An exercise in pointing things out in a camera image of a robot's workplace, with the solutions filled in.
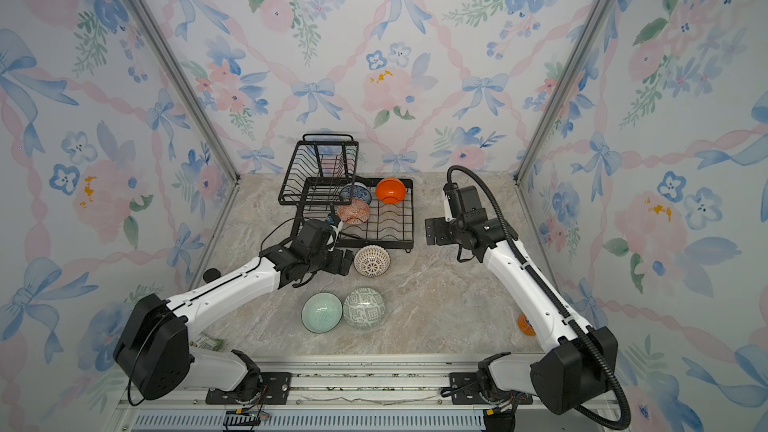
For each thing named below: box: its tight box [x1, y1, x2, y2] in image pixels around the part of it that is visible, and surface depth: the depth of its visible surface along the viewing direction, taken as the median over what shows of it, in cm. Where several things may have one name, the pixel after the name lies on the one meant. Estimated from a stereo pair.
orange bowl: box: [375, 177, 407, 205], surface depth 112 cm
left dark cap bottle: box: [203, 268, 221, 283], surface depth 85 cm
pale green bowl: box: [301, 291, 344, 335], surface depth 85 cm
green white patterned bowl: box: [343, 287, 385, 331], surface depth 87 cm
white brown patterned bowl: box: [353, 245, 391, 278], surface depth 97 cm
